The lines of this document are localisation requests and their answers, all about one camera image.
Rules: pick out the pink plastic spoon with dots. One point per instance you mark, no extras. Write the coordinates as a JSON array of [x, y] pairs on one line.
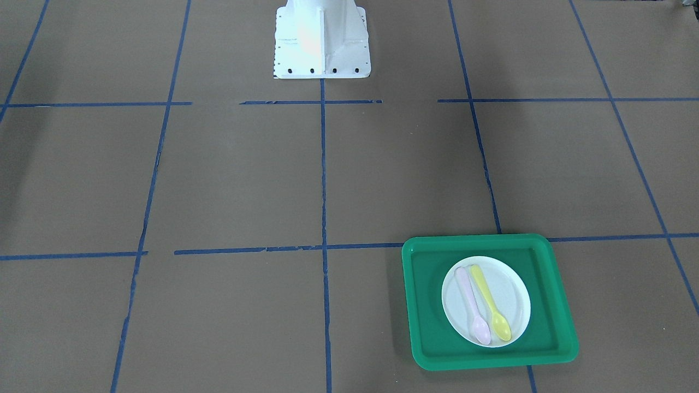
[[478, 327]]

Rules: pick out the white round plate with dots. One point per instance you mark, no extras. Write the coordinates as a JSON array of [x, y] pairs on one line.
[[510, 293]]

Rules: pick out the yellow plastic spoon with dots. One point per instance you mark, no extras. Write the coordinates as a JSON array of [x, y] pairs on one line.
[[498, 324]]

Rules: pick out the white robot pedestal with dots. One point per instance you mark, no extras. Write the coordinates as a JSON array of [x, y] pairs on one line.
[[321, 39]]

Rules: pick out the green plastic tray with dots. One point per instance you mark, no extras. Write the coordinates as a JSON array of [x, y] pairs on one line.
[[550, 337]]

